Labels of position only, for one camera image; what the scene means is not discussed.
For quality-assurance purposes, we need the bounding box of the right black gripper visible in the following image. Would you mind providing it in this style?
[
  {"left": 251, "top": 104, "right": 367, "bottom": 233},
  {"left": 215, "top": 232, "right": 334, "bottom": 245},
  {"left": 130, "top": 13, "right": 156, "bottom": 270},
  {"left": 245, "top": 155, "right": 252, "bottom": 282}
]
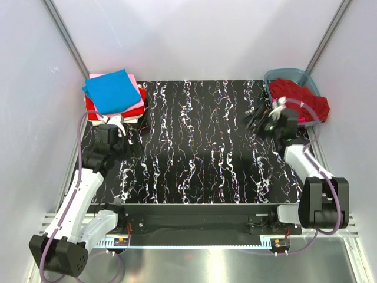
[{"left": 237, "top": 104, "right": 283, "bottom": 140}]

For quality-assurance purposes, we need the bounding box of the dark red t shirt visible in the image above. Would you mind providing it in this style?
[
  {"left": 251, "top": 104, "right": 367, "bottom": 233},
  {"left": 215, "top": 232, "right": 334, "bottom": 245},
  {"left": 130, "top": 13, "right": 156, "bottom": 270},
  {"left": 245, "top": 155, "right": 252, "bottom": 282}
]
[{"left": 268, "top": 78, "right": 330, "bottom": 122}]

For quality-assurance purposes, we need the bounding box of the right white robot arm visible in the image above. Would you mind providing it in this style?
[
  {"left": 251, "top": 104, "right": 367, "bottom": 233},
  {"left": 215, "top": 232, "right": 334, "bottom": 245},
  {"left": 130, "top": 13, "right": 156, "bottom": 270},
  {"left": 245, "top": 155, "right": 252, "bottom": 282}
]
[{"left": 246, "top": 104, "right": 349, "bottom": 235}]

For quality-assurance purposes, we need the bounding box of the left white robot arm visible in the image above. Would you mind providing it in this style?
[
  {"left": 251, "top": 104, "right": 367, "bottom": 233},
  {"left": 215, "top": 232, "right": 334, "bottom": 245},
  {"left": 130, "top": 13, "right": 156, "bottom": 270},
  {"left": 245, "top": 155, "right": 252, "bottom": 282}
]
[{"left": 29, "top": 123, "right": 132, "bottom": 282}]

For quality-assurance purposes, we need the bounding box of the white folded t shirt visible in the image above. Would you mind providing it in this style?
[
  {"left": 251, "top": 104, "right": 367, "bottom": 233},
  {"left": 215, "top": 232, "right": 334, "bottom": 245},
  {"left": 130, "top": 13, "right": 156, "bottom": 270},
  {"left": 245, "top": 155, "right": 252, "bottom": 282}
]
[{"left": 90, "top": 116, "right": 141, "bottom": 126}]

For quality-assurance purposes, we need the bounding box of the pink folded t shirt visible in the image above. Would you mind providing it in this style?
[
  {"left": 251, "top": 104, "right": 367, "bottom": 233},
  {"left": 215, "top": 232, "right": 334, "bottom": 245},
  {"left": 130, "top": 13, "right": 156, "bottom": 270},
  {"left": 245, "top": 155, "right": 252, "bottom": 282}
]
[{"left": 85, "top": 73, "right": 144, "bottom": 121}]

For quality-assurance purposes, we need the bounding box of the red folded t shirt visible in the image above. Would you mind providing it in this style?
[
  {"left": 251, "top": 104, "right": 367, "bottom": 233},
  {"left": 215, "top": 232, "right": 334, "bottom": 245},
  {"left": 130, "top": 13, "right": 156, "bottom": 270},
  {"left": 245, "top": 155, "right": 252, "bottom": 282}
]
[{"left": 85, "top": 85, "right": 147, "bottom": 118}]

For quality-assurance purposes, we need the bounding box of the blue folded t shirt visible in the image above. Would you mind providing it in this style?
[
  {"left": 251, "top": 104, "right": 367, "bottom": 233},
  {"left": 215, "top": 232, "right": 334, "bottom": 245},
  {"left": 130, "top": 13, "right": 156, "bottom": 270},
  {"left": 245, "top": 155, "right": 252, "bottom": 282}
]
[{"left": 82, "top": 69, "right": 141, "bottom": 115}]

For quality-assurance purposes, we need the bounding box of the black marble pattern mat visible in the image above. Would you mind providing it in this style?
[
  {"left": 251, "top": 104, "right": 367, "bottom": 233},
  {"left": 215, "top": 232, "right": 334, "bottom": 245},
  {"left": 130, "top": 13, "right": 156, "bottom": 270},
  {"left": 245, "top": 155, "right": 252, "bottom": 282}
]
[{"left": 92, "top": 80, "right": 303, "bottom": 204}]

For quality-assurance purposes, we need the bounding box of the teal plastic bin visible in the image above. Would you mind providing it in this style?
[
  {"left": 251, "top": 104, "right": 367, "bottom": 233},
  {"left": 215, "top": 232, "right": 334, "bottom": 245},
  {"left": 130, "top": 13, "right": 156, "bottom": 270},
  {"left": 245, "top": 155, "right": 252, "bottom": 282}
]
[{"left": 264, "top": 68, "right": 323, "bottom": 127}]

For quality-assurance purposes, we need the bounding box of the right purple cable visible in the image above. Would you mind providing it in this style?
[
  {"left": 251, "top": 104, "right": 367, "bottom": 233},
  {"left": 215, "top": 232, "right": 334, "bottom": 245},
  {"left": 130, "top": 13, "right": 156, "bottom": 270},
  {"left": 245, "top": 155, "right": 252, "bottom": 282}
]
[{"left": 235, "top": 98, "right": 344, "bottom": 256}]

